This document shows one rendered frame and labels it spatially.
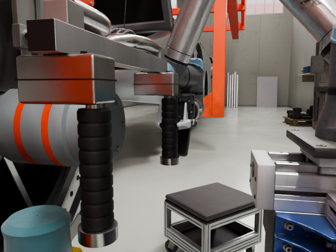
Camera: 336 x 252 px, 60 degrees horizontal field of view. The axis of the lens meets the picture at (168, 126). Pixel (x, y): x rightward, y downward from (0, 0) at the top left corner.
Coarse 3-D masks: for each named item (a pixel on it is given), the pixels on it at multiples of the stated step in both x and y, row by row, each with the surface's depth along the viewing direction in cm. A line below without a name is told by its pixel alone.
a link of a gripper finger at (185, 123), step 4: (184, 104) 66; (184, 108) 66; (184, 112) 65; (184, 116) 65; (180, 120) 69; (184, 120) 65; (188, 120) 68; (176, 124) 63; (180, 124) 63; (184, 124) 64; (188, 124) 66; (180, 128) 64; (184, 128) 66
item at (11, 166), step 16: (0, 160) 59; (0, 176) 77; (16, 176) 62; (32, 176) 75; (48, 176) 74; (0, 192) 74; (16, 192) 64; (32, 192) 72; (48, 192) 71; (0, 208) 69; (16, 208) 68; (0, 224) 64; (0, 240) 58
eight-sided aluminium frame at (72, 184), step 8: (72, 168) 74; (72, 176) 73; (64, 184) 71; (72, 184) 72; (64, 192) 70; (72, 192) 73; (64, 200) 69; (72, 200) 72; (80, 200) 68; (64, 208) 70; (72, 208) 67; (72, 216) 66; (80, 216) 68; (72, 224) 65; (72, 232) 65
